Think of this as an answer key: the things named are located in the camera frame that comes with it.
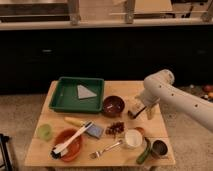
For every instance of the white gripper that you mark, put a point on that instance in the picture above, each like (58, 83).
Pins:
(149, 100)

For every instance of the wood-backed felt eraser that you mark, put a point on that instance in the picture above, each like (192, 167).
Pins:
(135, 110)

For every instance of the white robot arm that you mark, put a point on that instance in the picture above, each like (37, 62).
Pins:
(159, 86)

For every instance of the orange small lid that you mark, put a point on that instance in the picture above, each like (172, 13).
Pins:
(141, 130)

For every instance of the white cup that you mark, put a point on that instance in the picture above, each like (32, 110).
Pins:
(133, 139)

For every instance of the dark red bowl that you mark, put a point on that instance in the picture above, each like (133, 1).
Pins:
(113, 106)

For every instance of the metal tin can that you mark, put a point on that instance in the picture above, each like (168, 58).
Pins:
(159, 149)

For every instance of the green cucumber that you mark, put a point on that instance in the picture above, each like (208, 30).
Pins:
(142, 157)

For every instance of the blue grey sponge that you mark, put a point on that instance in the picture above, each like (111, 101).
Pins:
(95, 131)

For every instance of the grey triangular cloth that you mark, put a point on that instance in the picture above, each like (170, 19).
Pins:
(84, 92)

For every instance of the silver fork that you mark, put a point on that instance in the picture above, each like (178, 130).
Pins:
(99, 153)

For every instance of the green plastic tray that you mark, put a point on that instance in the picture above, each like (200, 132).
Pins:
(65, 96)

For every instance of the orange bowl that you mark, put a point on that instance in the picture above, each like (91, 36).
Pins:
(74, 149)

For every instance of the light green small cup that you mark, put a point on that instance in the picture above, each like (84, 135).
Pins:
(44, 132)

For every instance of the black stand on floor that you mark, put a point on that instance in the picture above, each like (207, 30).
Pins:
(7, 163)

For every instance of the white handled black brush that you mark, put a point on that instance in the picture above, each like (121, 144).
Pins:
(61, 149)

